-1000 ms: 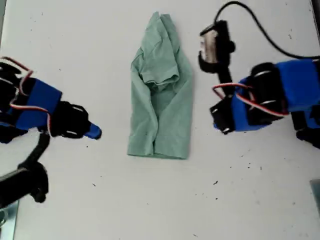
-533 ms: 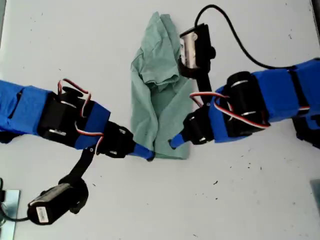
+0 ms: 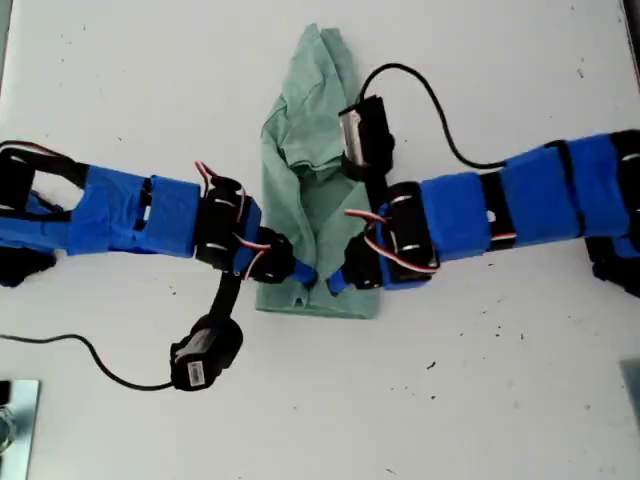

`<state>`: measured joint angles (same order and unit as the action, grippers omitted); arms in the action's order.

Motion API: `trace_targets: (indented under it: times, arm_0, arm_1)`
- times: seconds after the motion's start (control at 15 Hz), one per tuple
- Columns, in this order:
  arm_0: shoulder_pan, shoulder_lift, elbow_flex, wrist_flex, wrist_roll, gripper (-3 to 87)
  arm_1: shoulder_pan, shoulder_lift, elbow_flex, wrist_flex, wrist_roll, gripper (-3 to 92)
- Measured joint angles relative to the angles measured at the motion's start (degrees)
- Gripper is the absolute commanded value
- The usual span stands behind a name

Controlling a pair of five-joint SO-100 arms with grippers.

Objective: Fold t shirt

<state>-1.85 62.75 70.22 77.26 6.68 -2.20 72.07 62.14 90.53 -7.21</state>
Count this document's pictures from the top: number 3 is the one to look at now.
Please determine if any arm red white wire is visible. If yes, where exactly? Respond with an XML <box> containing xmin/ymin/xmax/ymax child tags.
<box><xmin>343</xmin><ymin>207</ymin><xmax>442</xmax><ymax>275</ymax></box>
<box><xmin>193</xmin><ymin>159</ymin><xmax>274</xmax><ymax>280</ymax></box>

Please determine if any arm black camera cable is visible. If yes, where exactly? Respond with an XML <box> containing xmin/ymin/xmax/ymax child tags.
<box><xmin>0</xmin><ymin>331</ymin><xmax>177</xmax><ymax>392</ymax></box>
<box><xmin>358</xmin><ymin>61</ymin><xmax>510</xmax><ymax>169</ymax></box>

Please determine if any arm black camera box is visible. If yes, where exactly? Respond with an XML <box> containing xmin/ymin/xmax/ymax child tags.
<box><xmin>338</xmin><ymin>94</ymin><xmax>396</xmax><ymax>182</ymax></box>
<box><xmin>169</xmin><ymin>314</ymin><xmax>245</xmax><ymax>394</ymax></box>

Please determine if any steel plate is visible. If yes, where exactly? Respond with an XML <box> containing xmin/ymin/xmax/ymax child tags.
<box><xmin>0</xmin><ymin>379</ymin><xmax>42</xmax><ymax>480</ymax></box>

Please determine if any green t-shirt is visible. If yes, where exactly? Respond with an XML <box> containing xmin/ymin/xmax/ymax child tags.
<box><xmin>254</xmin><ymin>22</ymin><xmax>384</xmax><ymax>321</ymax></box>

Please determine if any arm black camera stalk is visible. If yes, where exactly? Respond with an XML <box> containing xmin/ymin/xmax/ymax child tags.
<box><xmin>209</xmin><ymin>272</ymin><xmax>246</xmax><ymax>322</ymax></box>
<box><xmin>364</xmin><ymin>169</ymin><xmax>392</xmax><ymax>202</ymax></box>

